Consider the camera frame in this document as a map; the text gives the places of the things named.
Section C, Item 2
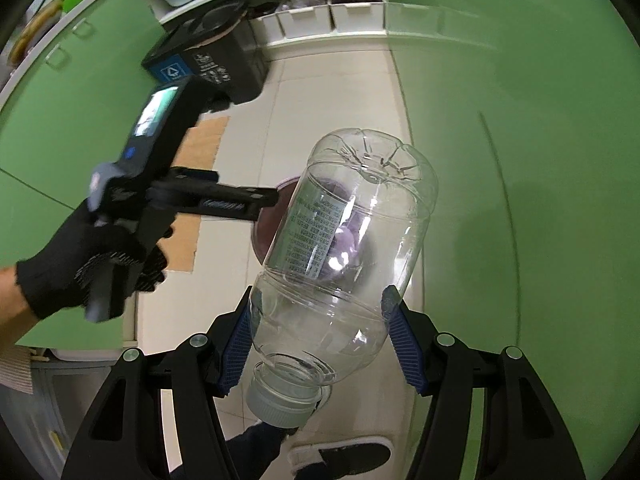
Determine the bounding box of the clear plastic bottle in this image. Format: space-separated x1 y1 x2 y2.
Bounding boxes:
245 127 440 428

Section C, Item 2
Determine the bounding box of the green tall cabinet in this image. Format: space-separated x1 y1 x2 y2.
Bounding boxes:
385 0 637 480

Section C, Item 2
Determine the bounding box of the person's dark trouser leg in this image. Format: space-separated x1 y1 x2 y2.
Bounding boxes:
225 420 289 480

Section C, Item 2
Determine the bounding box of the beige woven cloth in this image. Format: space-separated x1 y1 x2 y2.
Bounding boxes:
0 342 37 397

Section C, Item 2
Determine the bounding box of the black trash bin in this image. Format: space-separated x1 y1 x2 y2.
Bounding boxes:
141 0 268 106

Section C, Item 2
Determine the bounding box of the black slip-on shoe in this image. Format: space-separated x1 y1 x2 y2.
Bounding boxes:
289 436 393 473

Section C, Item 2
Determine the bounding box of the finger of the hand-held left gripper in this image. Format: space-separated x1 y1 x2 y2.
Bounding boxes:
165 168 279 222

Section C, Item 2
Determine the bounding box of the maroon round container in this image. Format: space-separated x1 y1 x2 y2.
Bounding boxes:
250 175 302 267

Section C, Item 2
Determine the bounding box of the person's left forearm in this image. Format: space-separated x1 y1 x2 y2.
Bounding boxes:
0 265 40 342

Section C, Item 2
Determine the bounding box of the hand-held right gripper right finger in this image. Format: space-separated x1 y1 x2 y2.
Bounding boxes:
381 284 587 480

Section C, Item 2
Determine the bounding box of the yellow brown board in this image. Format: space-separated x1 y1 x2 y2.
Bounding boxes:
7 0 67 64

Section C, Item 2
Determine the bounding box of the white storage bin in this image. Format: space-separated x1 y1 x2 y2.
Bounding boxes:
330 0 387 32
277 5 334 39
256 11 287 45

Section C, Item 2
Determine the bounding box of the grey plastic drawer unit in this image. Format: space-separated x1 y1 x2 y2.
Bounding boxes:
0 349 123 480

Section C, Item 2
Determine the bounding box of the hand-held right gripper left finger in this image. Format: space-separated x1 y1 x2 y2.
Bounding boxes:
60 285 261 480

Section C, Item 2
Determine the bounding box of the brown cardboard sheet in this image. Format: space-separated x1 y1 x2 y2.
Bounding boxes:
167 116 231 274

